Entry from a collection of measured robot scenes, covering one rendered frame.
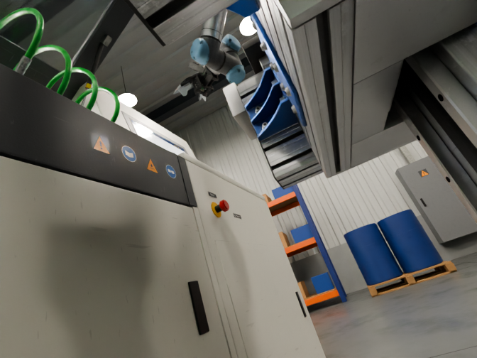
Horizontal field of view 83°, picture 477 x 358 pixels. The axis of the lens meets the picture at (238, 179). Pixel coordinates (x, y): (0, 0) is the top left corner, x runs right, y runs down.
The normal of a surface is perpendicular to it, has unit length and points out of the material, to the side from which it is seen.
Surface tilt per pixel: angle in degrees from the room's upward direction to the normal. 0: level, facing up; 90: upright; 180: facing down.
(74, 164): 90
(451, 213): 90
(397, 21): 180
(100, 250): 90
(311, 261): 90
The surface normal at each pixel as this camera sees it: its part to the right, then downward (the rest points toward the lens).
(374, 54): 0.30, 0.86
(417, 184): -0.36, -0.29
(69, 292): 0.85, -0.43
